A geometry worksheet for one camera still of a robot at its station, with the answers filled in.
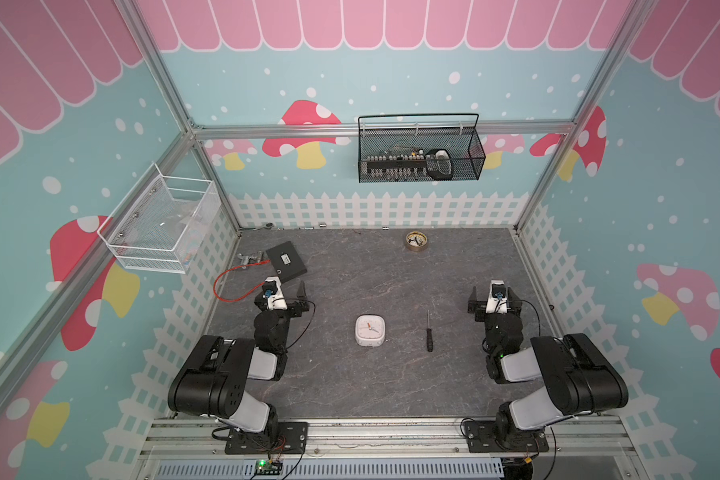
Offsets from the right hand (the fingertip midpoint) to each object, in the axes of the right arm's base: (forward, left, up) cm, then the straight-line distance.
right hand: (493, 287), depth 89 cm
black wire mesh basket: (+37, +21, +24) cm, 49 cm away
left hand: (+1, +61, +1) cm, 61 cm away
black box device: (+19, +67, -9) cm, 70 cm away
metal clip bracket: (+20, +82, -9) cm, 85 cm away
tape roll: (+29, +19, -11) cm, 36 cm away
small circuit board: (-43, +63, -14) cm, 77 cm away
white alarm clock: (-9, +37, -8) cm, 39 cm away
